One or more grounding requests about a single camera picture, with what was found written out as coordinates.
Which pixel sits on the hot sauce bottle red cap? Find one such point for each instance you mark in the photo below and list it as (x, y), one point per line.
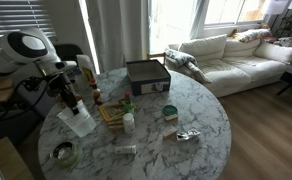
(96, 92)

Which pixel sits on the wooden block centre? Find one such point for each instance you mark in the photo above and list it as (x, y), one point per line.
(169, 132)

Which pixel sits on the white pill bottle upright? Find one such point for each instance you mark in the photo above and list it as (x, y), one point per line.
(128, 122)

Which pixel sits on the green round lid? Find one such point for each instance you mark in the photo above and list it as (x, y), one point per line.
(169, 110)

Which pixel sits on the transparent plastic bucket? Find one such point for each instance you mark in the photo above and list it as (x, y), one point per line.
(81, 123)

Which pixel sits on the yellow green card box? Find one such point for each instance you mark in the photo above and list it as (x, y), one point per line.
(111, 111)

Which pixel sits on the dark blue cardboard box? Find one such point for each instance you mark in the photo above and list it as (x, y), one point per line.
(148, 76)

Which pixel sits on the grey patterned blanket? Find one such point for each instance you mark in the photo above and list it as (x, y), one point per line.
(186, 64)

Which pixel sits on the floral cushion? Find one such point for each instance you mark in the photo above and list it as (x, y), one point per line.
(251, 35)

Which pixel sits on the wooden block near lid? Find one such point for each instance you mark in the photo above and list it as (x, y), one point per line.
(171, 117)

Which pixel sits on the white paper bag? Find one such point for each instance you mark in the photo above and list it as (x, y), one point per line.
(86, 68)

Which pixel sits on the white tube lying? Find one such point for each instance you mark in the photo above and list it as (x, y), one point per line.
(125, 149)

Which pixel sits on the white sofa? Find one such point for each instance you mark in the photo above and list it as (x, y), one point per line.
(234, 66)

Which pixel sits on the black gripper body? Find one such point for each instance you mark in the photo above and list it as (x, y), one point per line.
(58, 85)

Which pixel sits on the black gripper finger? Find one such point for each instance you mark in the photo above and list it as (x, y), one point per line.
(71, 102)

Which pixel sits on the wooden chair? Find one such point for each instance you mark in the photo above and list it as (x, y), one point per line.
(157, 56)

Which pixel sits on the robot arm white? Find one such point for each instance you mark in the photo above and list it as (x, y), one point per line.
(31, 45)

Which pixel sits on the dark office chair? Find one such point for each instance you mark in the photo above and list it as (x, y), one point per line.
(68, 52)

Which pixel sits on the crumpled foil wrapper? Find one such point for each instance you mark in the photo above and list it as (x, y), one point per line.
(188, 135)

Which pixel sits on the green bottle red cap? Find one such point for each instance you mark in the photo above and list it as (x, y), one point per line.
(128, 107)

